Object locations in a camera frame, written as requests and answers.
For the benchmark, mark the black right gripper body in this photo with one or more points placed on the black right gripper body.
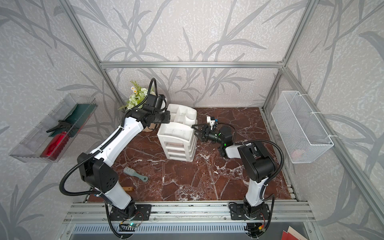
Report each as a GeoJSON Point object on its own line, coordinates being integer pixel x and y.
{"type": "Point", "coordinates": [211, 136]}

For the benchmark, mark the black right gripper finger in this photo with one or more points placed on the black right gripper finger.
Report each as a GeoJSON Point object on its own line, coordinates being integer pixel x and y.
{"type": "Point", "coordinates": [200, 135]}
{"type": "Point", "coordinates": [198, 126]}

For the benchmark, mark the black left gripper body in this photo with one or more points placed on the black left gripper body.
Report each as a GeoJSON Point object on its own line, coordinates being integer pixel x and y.
{"type": "Point", "coordinates": [161, 117]}

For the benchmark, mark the white plastic drawer organizer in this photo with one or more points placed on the white plastic drawer organizer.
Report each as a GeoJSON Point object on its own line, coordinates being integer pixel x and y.
{"type": "Point", "coordinates": [177, 138]}

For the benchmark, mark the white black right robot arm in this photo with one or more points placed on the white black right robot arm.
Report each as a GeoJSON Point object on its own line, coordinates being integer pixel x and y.
{"type": "Point", "coordinates": [259, 164]}

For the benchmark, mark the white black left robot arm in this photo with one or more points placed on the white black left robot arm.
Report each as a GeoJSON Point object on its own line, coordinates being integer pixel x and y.
{"type": "Point", "coordinates": [97, 171]}

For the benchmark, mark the green white artificial flowers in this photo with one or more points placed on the green white artificial flowers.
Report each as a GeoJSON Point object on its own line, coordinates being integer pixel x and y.
{"type": "Point", "coordinates": [137, 98]}

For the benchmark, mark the green hair brush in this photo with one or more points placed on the green hair brush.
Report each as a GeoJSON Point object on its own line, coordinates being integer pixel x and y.
{"type": "Point", "coordinates": [133, 173]}

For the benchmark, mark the green card in tray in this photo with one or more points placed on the green card in tray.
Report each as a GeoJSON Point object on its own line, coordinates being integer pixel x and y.
{"type": "Point", "coordinates": [80, 113]}

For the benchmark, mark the small wooden block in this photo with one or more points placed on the small wooden block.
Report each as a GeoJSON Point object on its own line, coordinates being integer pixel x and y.
{"type": "Point", "coordinates": [128, 189]}

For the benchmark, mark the black clamp in tray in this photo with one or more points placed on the black clamp in tray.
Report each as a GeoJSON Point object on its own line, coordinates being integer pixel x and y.
{"type": "Point", "coordinates": [64, 127]}

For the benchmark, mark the red brush in tray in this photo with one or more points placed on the red brush in tray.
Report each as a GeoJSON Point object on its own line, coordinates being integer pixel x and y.
{"type": "Point", "coordinates": [56, 146]}

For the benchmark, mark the red paper at bottom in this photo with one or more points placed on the red paper at bottom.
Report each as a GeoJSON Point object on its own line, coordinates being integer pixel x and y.
{"type": "Point", "coordinates": [292, 234]}

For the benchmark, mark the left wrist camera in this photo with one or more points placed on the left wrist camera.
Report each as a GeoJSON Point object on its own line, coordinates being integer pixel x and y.
{"type": "Point", "coordinates": [154, 103]}

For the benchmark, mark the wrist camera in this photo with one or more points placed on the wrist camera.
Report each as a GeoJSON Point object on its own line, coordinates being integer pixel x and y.
{"type": "Point", "coordinates": [154, 103]}
{"type": "Point", "coordinates": [212, 122]}

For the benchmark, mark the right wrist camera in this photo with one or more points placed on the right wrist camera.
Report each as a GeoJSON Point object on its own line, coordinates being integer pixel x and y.
{"type": "Point", "coordinates": [212, 122]}

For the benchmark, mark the aluminium frame rail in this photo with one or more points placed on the aluminium frame rail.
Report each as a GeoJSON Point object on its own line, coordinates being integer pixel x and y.
{"type": "Point", "coordinates": [267, 65]}

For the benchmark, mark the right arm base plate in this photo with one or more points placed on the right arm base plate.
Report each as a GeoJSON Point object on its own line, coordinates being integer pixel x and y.
{"type": "Point", "coordinates": [246, 212]}

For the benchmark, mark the white wire mesh basket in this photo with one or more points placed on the white wire mesh basket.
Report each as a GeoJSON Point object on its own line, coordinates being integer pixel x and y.
{"type": "Point", "coordinates": [301, 131]}

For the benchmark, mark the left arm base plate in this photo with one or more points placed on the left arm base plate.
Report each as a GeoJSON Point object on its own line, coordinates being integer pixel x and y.
{"type": "Point", "coordinates": [139, 212]}

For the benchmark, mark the clear wall-mounted tray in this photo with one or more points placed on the clear wall-mounted tray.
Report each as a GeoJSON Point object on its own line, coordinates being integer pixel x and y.
{"type": "Point", "coordinates": [49, 140]}

